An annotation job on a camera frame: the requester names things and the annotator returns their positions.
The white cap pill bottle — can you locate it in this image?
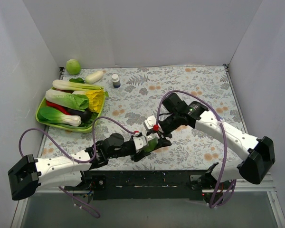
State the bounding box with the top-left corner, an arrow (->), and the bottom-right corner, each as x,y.
112,74 -> 121,88

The napa cabbage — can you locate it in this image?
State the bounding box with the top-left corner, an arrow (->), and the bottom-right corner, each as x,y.
45,89 -> 89,112

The red chili pepper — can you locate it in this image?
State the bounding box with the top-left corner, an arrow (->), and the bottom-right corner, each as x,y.
46,100 -> 70,115

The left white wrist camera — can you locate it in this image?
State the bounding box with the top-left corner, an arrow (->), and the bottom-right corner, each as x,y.
133,132 -> 148,153

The yellow leafy vegetable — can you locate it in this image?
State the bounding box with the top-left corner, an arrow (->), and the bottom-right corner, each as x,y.
85,90 -> 105,113

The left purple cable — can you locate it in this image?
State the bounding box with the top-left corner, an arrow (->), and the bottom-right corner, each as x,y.
19,116 -> 142,219

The green vegetable tray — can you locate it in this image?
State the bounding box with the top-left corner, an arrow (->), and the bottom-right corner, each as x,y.
36,88 -> 108,133

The purple cable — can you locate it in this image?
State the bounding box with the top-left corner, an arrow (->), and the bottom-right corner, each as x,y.
19,116 -> 142,219
155,90 -> 237,209

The green cabbage ball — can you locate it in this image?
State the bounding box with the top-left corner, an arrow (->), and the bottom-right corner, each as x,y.
66,59 -> 81,75

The white radish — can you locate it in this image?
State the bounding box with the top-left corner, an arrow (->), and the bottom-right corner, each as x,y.
85,71 -> 104,84

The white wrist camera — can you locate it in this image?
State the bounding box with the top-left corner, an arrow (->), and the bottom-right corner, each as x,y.
133,132 -> 148,153
143,115 -> 159,135

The green pill bottle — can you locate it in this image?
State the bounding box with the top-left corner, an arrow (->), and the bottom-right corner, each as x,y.
143,138 -> 158,152

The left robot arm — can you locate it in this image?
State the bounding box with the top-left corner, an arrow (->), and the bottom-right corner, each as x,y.
8,133 -> 152,201

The floral table mat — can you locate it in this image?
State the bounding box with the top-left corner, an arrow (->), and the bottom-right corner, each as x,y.
39,66 -> 245,171

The green bok choy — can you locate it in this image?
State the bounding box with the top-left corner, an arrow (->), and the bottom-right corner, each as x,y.
37,106 -> 82,127

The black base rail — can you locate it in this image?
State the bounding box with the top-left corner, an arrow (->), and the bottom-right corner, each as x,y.
64,170 -> 217,200

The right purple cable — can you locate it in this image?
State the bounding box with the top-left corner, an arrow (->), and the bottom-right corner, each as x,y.
155,90 -> 237,209

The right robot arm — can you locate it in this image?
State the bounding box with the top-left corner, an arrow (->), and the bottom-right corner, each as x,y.
153,90 -> 275,189

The purple eggplant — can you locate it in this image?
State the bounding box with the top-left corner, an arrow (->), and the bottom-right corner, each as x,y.
66,108 -> 92,122

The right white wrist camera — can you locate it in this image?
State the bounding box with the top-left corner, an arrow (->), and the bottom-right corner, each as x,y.
143,115 -> 159,135

